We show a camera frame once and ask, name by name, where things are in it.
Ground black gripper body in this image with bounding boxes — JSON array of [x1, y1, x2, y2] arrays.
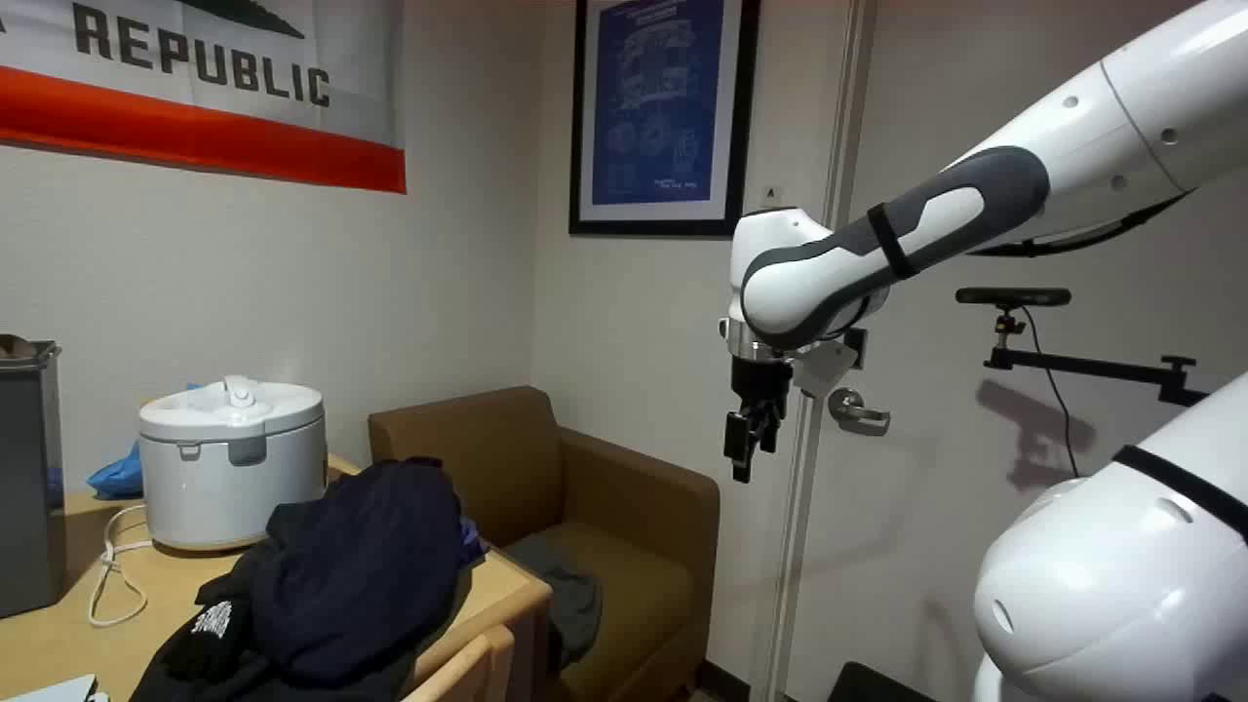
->
[[726, 358, 790, 460]]

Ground black cloth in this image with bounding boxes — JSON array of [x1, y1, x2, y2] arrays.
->
[[131, 460, 469, 702]]

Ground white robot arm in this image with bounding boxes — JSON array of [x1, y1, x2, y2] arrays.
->
[[720, 0, 1248, 702]]

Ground gray cloth on armchair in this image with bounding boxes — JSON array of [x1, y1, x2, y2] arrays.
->
[[505, 539, 604, 670]]

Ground purple blue cloth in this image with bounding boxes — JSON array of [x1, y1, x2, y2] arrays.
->
[[455, 514, 487, 565]]

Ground wooden chair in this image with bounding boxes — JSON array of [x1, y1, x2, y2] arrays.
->
[[403, 622, 515, 702]]

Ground brown armchair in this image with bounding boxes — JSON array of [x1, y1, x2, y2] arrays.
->
[[365, 387, 720, 702]]

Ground framed blue poster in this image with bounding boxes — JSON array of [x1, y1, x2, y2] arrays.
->
[[569, 0, 762, 236]]

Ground white rice cooker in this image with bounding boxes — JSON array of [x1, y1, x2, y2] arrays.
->
[[141, 374, 329, 548]]

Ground California Republic flag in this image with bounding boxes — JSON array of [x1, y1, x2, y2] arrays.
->
[[0, 0, 404, 189]]

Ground blue plastic bag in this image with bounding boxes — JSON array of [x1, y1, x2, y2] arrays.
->
[[88, 448, 143, 498]]

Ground white notebook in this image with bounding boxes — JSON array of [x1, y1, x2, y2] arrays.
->
[[9, 676, 110, 702]]

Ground gray trash bin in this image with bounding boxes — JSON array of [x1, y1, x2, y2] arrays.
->
[[0, 334, 66, 617]]

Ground camera on black arm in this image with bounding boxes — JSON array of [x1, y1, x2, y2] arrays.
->
[[950, 286, 1214, 408]]

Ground white power cord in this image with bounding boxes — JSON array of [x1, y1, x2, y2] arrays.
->
[[82, 501, 157, 631]]

